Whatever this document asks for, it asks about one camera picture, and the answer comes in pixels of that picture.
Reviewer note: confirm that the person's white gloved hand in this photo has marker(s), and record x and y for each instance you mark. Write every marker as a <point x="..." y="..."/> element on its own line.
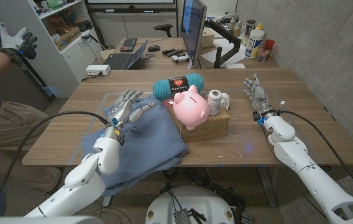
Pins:
<point x="10" y="41"/>

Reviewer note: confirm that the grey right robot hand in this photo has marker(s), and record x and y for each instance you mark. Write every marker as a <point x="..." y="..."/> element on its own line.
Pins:
<point x="260" y="97"/>

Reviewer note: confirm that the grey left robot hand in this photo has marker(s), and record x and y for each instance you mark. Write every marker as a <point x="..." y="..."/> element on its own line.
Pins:
<point x="120" y="112"/>

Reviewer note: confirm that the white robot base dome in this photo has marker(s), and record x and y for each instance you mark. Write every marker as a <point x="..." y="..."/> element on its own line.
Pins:
<point x="192" y="199"/>

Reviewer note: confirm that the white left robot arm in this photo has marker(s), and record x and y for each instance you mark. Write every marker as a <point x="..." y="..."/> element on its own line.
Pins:
<point x="83" y="183"/>

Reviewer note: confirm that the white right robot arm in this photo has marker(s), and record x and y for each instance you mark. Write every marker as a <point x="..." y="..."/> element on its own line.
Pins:
<point x="313" y="177"/>

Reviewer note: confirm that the blue hoodie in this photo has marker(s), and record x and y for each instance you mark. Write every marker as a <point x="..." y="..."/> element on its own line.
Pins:
<point x="154" y="140"/>

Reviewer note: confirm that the teal yarn skein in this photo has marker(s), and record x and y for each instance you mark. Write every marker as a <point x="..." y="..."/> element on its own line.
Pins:
<point x="164" y="88"/>

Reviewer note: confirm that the pink plastic piggy bank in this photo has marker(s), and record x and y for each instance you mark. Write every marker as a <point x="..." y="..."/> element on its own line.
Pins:
<point x="192" y="109"/>

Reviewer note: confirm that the white tape roll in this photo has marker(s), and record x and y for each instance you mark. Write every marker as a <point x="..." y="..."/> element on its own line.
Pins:
<point x="226" y="100"/>

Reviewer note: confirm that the clear glass cup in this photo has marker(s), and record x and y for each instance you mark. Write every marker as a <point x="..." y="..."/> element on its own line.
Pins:
<point x="263" y="53"/>

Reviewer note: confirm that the white twine spool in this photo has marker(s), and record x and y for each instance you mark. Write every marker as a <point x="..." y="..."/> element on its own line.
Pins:
<point x="214" y="102"/>

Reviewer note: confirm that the pink flat packet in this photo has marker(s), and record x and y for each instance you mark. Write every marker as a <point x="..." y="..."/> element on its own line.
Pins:
<point x="167" y="102"/>

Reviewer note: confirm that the white power strip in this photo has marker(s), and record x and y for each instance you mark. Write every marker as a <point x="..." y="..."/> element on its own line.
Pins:
<point x="97" y="69"/>

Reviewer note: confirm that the white shelf cabinet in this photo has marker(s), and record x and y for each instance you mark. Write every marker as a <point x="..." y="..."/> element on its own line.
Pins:
<point x="55" y="62"/>

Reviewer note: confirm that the black laptop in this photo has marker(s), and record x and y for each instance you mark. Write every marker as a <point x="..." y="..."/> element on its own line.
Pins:
<point x="120" y="60"/>

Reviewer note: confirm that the white paper sheets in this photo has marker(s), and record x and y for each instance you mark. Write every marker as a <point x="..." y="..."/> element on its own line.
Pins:
<point x="235" y="51"/>

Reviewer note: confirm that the white wipes canister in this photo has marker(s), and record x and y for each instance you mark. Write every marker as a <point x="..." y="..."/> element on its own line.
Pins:
<point x="253" y="43"/>

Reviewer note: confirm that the red cup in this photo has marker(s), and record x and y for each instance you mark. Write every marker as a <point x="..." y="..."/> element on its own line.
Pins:
<point x="269" y="43"/>

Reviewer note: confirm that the open cardboard shelf box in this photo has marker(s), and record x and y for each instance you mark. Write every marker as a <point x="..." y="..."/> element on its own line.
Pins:
<point x="67" y="37"/>

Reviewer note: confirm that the green shelf box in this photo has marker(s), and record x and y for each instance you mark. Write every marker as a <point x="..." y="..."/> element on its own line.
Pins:
<point x="54" y="3"/>

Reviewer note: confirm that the brown cardboard box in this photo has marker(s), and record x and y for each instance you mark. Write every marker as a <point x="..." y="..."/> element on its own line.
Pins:
<point x="207" y="129"/>

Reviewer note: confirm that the wooden office desk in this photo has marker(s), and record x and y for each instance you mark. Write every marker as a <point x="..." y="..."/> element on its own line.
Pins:
<point x="164" y="63"/>

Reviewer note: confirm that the black keyboard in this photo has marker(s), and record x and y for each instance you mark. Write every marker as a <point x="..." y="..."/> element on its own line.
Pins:
<point x="128" y="44"/>

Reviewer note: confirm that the dark lidded jar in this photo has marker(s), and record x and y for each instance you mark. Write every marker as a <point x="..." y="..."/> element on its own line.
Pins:
<point x="248" y="29"/>

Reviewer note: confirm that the yellow capped bottle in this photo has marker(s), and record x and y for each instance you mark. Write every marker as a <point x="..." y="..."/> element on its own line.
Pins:
<point x="259" y="26"/>

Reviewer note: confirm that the black computer mouse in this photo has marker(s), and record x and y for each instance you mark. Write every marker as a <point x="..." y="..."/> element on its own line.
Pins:
<point x="153" y="48"/>

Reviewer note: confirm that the black remote control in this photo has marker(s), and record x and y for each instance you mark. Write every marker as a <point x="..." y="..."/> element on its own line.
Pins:
<point x="178" y="52"/>
<point x="167" y="51"/>

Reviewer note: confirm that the small pale bottle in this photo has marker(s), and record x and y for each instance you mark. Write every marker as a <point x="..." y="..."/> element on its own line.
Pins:
<point x="232" y="24"/>

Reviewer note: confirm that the small tan desk box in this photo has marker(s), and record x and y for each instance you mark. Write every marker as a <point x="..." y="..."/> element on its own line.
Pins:
<point x="208" y="38"/>

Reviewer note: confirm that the white game controller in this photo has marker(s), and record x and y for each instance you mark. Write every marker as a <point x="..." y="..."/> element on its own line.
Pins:
<point x="180" y="58"/>

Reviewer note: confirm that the person in khaki trousers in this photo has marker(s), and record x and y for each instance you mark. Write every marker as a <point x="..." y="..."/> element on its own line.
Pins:
<point x="8" y="127"/>

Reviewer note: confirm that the grey table leg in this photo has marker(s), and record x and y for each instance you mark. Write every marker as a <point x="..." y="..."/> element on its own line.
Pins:
<point x="268" y="186"/>

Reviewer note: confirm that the black office chair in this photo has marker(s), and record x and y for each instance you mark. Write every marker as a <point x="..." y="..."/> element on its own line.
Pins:
<point x="163" y="28"/>

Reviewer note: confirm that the black computer monitor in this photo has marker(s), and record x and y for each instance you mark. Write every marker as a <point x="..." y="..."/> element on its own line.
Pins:
<point x="192" y="28"/>

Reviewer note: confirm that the metal grille box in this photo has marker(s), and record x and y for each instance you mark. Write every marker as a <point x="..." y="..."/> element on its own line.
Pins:
<point x="181" y="216"/>

